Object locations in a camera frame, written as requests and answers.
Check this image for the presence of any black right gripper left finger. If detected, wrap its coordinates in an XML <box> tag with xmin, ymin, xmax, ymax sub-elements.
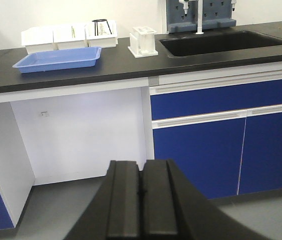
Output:
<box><xmin>65</xmin><ymin>160</ymin><xmax>140</xmax><ymax>240</ymax></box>

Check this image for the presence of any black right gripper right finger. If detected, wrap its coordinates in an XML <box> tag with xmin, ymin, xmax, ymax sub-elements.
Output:
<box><xmin>143</xmin><ymin>160</ymin><xmax>261</xmax><ymax>240</ymax></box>

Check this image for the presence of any white test tube rack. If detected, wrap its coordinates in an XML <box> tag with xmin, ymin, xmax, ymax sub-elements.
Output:
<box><xmin>128</xmin><ymin>26</ymin><xmax>158</xmax><ymax>58</ymax></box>

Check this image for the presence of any blue cabinet door left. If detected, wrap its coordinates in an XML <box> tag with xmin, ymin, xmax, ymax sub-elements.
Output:
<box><xmin>153</xmin><ymin>118</ymin><xmax>245</xmax><ymax>199</ymax></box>

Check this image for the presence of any blue cabinet door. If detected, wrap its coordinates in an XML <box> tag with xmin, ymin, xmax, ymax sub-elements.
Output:
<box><xmin>153</xmin><ymin>118</ymin><xmax>245</xmax><ymax>199</ymax></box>
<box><xmin>239</xmin><ymin>112</ymin><xmax>282</xmax><ymax>194</ymax></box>

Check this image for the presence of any blue cabinet drawer front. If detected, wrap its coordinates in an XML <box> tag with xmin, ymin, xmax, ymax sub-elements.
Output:
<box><xmin>150</xmin><ymin>79</ymin><xmax>282</xmax><ymax>120</ymax></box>

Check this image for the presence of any blue cabinet door right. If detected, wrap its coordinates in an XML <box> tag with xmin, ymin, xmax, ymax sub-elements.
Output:
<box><xmin>239</xmin><ymin>112</ymin><xmax>282</xmax><ymax>194</ymax></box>

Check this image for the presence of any blue plastic tray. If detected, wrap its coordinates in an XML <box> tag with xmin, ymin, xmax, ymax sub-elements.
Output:
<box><xmin>12</xmin><ymin>46</ymin><xmax>102</xmax><ymax>73</ymax></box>

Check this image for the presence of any black lab sink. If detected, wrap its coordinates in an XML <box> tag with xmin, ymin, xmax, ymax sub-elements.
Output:
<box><xmin>160</xmin><ymin>30</ymin><xmax>282</xmax><ymax>57</ymax></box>

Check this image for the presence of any right white storage bin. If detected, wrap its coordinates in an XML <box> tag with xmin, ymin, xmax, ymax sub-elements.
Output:
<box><xmin>85</xmin><ymin>20</ymin><xmax>118</xmax><ymax>48</ymax></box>

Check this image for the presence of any white storage bin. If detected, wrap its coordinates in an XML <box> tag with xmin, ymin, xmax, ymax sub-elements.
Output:
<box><xmin>53</xmin><ymin>23</ymin><xmax>87</xmax><ymax>50</ymax></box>
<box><xmin>85</xmin><ymin>20</ymin><xmax>118</xmax><ymax>48</ymax></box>
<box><xmin>21</xmin><ymin>26</ymin><xmax>54</xmax><ymax>54</ymax></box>

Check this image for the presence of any middle white storage bin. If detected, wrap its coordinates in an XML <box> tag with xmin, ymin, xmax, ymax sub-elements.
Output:
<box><xmin>53</xmin><ymin>23</ymin><xmax>87</xmax><ymax>50</ymax></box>

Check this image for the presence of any left white storage bin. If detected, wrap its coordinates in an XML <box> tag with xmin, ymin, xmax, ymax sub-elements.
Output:
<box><xmin>21</xmin><ymin>26</ymin><xmax>54</xmax><ymax>54</ymax></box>

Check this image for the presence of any white faucet pipe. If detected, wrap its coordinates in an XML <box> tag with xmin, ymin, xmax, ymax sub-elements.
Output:
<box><xmin>178</xmin><ymin>0</ymin><xmax>203</xmax><ymax>35</ymax></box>

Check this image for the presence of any black wire tripod stand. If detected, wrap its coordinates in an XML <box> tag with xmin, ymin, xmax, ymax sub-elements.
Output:
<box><xmin>92</xmin><ymin>18</ymin><xmax>112</xmax><ymax>36</ymax></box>

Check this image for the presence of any grey wall drying rack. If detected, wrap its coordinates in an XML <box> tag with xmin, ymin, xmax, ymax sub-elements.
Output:
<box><xmin>166</xmin><ymin>0</ymin><xmax>237</xmax><ymax>35</ymax></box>

